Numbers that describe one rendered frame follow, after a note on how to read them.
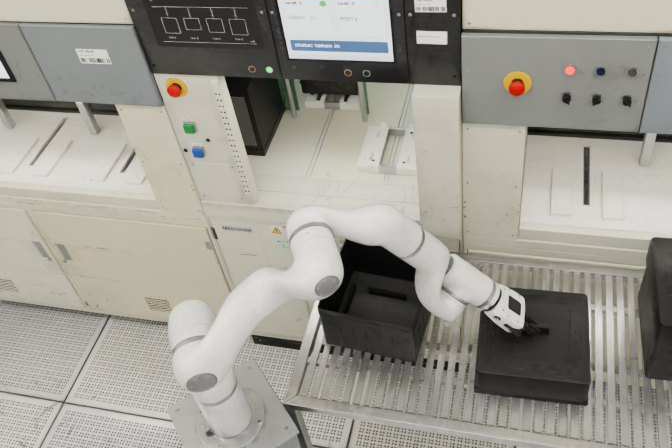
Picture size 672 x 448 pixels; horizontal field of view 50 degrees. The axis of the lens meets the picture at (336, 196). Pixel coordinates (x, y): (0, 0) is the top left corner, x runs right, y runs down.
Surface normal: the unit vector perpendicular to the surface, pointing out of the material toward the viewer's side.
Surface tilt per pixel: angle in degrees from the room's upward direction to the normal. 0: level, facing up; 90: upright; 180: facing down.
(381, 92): 0
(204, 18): 90
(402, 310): 0
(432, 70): 90
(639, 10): 90
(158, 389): 0
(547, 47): 90
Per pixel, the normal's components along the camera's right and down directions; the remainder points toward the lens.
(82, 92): -0.23, 0.71
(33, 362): -0.13, -0.69
